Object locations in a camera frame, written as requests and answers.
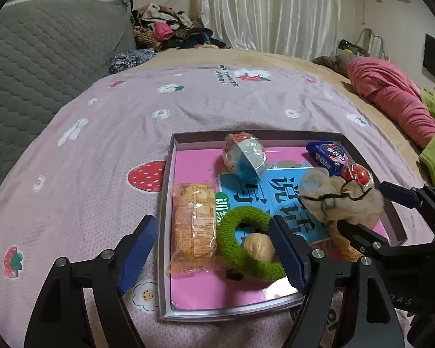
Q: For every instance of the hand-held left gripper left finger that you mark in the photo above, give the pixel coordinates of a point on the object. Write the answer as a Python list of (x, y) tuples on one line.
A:
[(139, 253)]

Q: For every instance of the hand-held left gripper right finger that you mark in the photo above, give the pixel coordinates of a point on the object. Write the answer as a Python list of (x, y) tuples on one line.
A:
[(286, 257)]

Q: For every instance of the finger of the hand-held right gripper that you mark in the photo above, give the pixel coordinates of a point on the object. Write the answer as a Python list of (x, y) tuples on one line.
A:
[(366, 237), (398, 194)]

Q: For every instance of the yellow cracker packet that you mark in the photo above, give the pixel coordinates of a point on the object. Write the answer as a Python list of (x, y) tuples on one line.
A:
[(195, 224), (342, 248)]

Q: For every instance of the walnut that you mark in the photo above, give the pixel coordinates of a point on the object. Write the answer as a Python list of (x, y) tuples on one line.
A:
[(257, 248)]

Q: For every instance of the beige mesh scrunchie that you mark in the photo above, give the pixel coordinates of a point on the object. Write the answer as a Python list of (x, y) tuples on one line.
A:
[(348, 203)]

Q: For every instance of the small toy egg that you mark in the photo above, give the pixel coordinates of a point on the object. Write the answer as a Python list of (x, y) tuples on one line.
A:
[(359, 174)]

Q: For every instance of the dark cardboard box tray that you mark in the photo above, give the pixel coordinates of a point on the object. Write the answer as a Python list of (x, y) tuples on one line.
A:
[(165, 203)]

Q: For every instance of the green fuzzy scrunchie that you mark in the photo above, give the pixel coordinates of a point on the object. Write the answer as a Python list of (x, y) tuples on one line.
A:
[(226, 239)]

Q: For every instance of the blue cookie packet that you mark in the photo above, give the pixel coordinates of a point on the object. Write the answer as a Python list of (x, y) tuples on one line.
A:
[(328, 156)]

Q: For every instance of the large toy egg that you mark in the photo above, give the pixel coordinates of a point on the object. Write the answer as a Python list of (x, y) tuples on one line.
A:
[(244, 156)]

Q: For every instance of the pink quilt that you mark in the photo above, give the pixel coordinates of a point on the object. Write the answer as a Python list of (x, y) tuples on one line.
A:
[(388, 87)]

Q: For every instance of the pink printed blanket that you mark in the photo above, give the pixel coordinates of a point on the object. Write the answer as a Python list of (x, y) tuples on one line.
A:
[(94, 116)]

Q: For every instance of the brown cloth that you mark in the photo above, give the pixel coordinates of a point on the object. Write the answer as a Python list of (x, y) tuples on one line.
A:
[(330, 63)]

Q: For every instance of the black bag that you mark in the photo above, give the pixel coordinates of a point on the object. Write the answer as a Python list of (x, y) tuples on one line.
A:
[(351, 47)]

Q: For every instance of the blue floral cloth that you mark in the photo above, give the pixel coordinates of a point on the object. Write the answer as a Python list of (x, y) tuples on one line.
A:
[(130, 60)]

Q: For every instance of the grey quilted headboard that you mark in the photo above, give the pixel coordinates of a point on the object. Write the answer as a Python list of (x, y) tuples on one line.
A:
[(40, 61)]

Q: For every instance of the white curtain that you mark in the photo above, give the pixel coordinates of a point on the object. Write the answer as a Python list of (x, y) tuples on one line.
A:
[(275, 7)]

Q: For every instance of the pile of clothes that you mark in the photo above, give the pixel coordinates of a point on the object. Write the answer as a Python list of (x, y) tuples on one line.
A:
[(166, 25)]

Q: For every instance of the white chair frame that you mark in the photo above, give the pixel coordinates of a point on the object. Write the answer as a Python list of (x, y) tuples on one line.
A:
[(377, 43)]

